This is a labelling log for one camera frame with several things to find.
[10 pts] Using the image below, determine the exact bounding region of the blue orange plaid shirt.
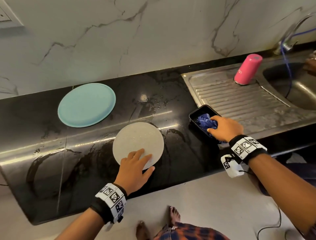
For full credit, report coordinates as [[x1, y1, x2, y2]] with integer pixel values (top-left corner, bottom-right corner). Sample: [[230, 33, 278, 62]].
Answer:
[[153, 222, 230, 240]]

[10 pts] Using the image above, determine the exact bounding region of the speckled white plate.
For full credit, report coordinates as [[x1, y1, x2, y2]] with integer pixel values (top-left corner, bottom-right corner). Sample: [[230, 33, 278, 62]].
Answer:
[[112, 122, 165, 170]]

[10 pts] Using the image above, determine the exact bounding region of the person's right forearm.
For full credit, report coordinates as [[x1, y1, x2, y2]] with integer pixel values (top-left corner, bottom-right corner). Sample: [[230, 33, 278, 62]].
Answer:
[[247, 153, 316, 233]]

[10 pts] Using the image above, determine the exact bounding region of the person's left hand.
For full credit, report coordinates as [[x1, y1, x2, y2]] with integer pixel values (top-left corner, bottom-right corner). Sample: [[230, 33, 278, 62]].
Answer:
[[114, 148, 156, 196]]

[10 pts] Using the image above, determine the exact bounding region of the person's right hand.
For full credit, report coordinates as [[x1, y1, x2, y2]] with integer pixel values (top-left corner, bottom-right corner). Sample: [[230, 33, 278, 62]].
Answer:
[[206, 116, 245, 143]]

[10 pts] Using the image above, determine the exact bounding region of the person's left foot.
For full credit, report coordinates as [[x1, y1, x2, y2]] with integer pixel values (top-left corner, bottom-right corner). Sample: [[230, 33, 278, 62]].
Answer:
[[136, 221, 150, 240]]

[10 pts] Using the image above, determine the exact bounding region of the person's right foot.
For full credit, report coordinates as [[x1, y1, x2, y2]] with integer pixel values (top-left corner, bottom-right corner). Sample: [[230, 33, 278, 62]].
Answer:
[[168, 206, 182, 225]]

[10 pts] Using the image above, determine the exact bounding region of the right wrist marker band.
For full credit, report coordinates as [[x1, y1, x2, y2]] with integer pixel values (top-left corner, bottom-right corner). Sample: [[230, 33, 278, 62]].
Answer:
[[228, 135, 268, 164]]

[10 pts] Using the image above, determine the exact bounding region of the teal plate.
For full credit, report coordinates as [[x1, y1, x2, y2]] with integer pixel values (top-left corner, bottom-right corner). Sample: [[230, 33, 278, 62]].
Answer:
[[57, 82, 117, 128]]

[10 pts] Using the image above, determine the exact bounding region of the person's left forearm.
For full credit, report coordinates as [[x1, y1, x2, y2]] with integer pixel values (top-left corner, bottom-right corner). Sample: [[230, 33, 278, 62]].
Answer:
[[54, 208, 107, 240]]

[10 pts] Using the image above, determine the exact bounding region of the steel faucet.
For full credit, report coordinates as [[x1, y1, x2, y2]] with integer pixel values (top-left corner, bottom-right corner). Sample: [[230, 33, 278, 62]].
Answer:
[[274, 15, 316, 55]]

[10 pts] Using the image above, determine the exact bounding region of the black floor cable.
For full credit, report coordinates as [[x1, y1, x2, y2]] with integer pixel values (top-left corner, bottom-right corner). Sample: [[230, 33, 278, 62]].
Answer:
[[257, 203, 282, 240]]

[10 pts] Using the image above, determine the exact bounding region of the person's foot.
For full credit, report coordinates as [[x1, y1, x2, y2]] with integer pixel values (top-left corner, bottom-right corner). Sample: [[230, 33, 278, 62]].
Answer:
[[136, 221, 150, 240], [168, 206, 182, 225]]

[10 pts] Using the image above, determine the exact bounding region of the black plastic tray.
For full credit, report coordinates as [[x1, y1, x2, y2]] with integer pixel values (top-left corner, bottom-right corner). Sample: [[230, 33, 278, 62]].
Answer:
[[189, 104, 223, 144]]

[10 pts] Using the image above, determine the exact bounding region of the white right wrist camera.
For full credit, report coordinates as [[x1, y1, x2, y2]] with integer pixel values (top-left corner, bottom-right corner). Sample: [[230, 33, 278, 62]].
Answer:
[[220, 154, 246, 179]]

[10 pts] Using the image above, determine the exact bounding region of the blue hose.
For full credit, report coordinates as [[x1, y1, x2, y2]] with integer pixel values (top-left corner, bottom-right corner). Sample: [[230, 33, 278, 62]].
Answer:
[[280, 27, 316, 100]]

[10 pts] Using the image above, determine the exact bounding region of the red bear cup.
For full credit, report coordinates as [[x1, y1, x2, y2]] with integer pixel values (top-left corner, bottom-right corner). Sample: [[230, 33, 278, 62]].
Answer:
[[234, 53, 263, 86]]

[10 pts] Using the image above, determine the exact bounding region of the steel sink drainboard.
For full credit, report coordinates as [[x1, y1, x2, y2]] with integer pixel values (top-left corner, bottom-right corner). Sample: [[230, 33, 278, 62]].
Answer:
[[181, 49, 316, 141]]

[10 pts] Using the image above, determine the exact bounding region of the white wall socket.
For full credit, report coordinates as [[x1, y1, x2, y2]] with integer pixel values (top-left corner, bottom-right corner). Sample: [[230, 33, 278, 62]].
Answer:
[[0, 0, 24, 29]]

